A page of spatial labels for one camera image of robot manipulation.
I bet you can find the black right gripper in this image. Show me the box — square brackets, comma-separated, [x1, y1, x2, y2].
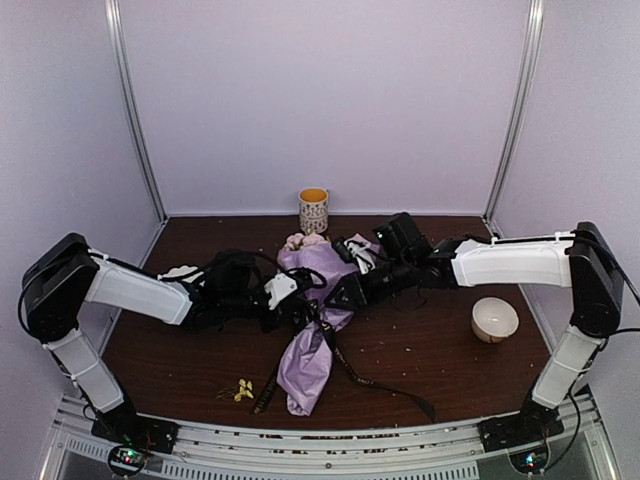
[324, 254, 416, 312]

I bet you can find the black printed ribbon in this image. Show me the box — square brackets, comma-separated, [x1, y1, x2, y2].
[253, 307, 436, 420]

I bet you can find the pink rose stem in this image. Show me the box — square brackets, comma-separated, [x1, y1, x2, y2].
[282, 232, 329, 251]

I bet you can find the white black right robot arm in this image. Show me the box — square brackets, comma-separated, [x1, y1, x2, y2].
[324, 212, 625, 442]

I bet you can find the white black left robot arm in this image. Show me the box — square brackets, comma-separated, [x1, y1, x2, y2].
[18, 233, 327, 444]

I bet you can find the fallen yellow flower sprig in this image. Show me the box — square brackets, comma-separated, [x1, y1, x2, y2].
[216, 378, 254, 403]

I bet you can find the floral ceramic mug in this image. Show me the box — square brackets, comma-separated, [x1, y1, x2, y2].
[298, 187, 329, 234]

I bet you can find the white scalloped bowl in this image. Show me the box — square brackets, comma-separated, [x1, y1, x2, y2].
[157, 265, 201, 282]

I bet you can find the white round bowl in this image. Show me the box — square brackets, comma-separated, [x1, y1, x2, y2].
[471, 297, 520, 344]

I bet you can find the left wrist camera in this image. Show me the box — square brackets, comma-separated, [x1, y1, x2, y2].
[264, 272, 298, 310]

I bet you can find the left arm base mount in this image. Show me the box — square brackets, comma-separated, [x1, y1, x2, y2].
[91, 417, 179, 477]

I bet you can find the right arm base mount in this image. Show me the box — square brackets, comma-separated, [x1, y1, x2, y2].
[477, 413, 564, 475]

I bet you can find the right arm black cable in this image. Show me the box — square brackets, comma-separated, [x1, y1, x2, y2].
[609, 259, 640, 336]

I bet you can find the front aluminium rail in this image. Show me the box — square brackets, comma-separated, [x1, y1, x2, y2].
[36, 393, 622, 479]

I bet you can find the right aluminium frame post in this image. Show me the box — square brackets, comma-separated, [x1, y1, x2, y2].
[482, 0, 546, 230]

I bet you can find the aluminium frame post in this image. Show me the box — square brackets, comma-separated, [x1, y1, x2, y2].
[104, 0, 168, 223]
[482, 0, 546, 230]

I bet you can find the left aluminium frame post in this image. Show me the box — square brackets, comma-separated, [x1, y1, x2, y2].
[104, 0, 168, 223]

